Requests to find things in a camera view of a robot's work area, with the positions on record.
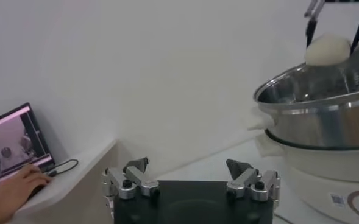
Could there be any black laptop with pink screen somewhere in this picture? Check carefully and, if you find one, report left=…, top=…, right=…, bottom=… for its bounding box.
left=0, top=102, right=57, bottom=201

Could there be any stainless steel steamer pot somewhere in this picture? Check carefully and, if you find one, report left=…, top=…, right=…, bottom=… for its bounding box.
left=247, top=39, right=359, bottom=150

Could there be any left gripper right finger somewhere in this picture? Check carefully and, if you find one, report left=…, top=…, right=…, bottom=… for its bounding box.
left=226, top=158, right=281, bottom=211

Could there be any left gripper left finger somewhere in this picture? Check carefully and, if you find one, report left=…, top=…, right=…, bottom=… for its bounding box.
left=102, top=156, right=161, bottom=219

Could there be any white steamed baozi bun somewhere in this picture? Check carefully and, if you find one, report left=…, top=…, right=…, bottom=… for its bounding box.
left=304, top=32, right=352, bottom=67

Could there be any white side table with cable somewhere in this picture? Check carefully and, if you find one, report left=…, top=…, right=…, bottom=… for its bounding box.
left=11, top=138, right=119, bottom=224

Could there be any black looped cable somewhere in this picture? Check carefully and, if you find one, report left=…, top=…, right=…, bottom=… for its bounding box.
left=46, top=158, right=79, bottom=178

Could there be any cream electric cooker base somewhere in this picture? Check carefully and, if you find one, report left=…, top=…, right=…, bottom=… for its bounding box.
left=254, top=132, right=359, bottom=224

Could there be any person's bare hand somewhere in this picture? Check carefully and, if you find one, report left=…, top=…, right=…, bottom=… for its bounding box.
left=0, top=164, right=52, bottom=214

